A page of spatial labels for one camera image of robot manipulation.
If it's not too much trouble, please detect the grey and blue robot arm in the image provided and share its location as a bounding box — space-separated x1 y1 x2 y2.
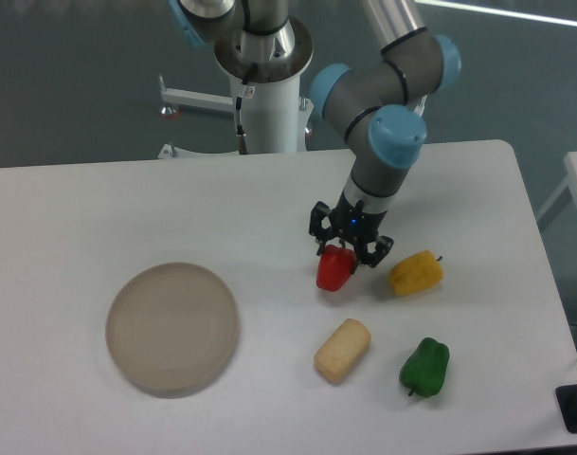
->
169 1 461 267

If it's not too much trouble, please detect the yellow bell pepper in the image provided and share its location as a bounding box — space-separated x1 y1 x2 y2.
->
388 249 443 297

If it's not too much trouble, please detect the green bell pepper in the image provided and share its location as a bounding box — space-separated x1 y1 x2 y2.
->
399 337 450 398

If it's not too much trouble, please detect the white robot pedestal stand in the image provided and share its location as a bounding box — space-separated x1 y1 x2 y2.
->
155 18 429 160

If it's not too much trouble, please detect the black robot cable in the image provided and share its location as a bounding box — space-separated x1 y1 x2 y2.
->
234 61 259 155

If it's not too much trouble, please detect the round beige plate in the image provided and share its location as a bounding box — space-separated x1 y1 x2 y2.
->
105 263 240 398

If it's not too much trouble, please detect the black device at table edge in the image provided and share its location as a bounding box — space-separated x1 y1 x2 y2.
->
555 385 577 434

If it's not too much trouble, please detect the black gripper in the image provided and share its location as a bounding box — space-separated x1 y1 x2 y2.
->
309 193 393 274

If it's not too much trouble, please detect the red bell pepper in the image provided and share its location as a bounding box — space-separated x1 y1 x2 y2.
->
316 245 356 292

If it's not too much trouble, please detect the beige bread loaf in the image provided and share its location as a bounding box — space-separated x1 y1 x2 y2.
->
314 318 371 384

